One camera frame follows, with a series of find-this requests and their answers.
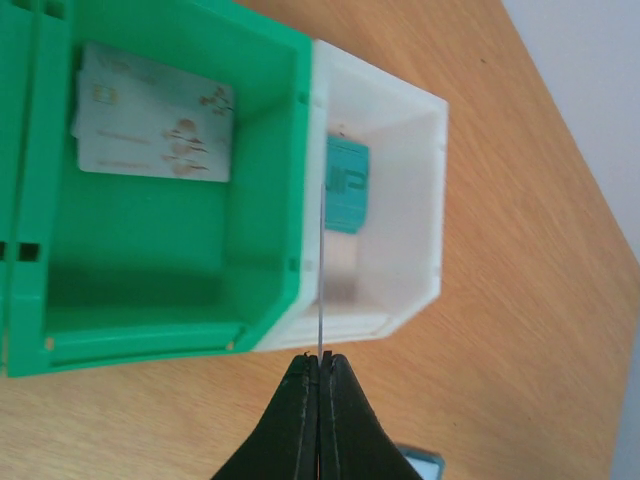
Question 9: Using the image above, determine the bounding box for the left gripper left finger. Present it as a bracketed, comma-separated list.
[214, 354, 320, 479]

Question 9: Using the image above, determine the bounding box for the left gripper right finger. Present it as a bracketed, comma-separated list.
[317, 351, 419, 479]

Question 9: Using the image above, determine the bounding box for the teal leather card holder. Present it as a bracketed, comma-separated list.
[396, 444, 446, 480]

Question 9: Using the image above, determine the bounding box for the white VIP card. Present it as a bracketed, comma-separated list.
[317, 183, 326, 365]

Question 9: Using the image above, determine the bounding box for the silver card in green bin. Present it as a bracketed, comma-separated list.
[72, 42, 235, 183]

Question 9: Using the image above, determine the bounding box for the white plastic bin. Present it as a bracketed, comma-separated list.
[257, 40, 449, 351]

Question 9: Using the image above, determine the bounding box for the green two-compartment bin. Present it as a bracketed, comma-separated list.
[1, 1, 312, 377]

